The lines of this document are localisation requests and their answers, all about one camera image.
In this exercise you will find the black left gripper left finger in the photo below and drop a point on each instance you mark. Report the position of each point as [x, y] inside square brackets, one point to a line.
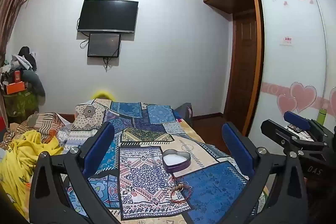
[49, 202]

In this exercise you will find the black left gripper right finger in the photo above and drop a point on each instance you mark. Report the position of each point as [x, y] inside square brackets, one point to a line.
[287, 201]

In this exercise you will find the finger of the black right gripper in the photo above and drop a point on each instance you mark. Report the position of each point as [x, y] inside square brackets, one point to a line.
[304, 121]
[286, 139]

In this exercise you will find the white drawer cabinet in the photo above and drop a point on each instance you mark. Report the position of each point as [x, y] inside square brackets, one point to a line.
[302, 135]

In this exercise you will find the green bottle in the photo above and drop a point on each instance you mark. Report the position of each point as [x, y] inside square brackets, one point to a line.
[321, 116]

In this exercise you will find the yellow blanket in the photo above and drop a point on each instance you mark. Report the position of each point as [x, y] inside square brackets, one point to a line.
[18, 165]

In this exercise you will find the white heart-patterned sliding door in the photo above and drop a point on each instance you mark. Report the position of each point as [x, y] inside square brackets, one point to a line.
[299, 64]

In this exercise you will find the striped pillow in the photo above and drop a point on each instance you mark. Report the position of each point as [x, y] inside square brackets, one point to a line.
[48, 124]

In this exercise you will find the dark purple bag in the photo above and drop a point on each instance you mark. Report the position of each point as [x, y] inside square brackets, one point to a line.
[185, 112]

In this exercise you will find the purple heart-shaped tin box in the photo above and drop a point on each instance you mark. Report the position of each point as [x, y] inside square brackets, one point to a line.
[175, 161]

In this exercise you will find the pile of clothes and boxes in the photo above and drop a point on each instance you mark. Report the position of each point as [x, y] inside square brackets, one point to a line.
[22, 67]

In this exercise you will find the blue patchwork bedspread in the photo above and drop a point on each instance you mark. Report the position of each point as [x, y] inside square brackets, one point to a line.
[131, 180]

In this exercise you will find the orange box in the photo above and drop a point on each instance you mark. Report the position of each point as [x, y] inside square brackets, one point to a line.
[15, 87]

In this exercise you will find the small black wall monitor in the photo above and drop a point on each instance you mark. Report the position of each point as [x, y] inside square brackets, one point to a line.
[104, 45]

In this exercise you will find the black wall television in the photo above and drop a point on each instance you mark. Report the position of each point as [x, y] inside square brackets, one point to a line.
[108, 16]

